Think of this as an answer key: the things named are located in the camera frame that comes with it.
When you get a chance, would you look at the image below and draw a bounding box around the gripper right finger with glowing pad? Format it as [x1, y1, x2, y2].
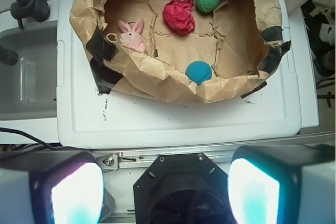
[228, 144, 335, 223]

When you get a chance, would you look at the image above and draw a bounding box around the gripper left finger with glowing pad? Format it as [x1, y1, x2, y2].
[1, 151, 104, 223]

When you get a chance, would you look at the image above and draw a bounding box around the blue dimpled foam ball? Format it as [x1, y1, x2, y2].
[185, 61, 212, 86]

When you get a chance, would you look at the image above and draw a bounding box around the crumpled red paper ball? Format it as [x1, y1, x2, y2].
[162, 0, 196, 35]

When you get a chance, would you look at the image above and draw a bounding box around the white plastic bin lid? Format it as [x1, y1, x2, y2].
[56, 0, 302, 149]

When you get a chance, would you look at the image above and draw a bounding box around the grey sink basin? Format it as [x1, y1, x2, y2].
[1, 21, 57, 121]

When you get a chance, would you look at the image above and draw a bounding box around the brown paper bag tray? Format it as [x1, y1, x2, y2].
[69, 0, 291, 103]

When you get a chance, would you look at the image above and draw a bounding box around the pink bunny toy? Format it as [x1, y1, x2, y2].
[118, 17, 146, 52]

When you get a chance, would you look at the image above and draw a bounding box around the black faucet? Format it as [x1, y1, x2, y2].
[10, 0, 50, 30]

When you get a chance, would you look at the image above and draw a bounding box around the black cable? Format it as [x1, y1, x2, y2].
[0, 126, 79, 152]

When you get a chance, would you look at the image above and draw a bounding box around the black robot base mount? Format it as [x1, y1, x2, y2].
[133, 153, 236, 223]

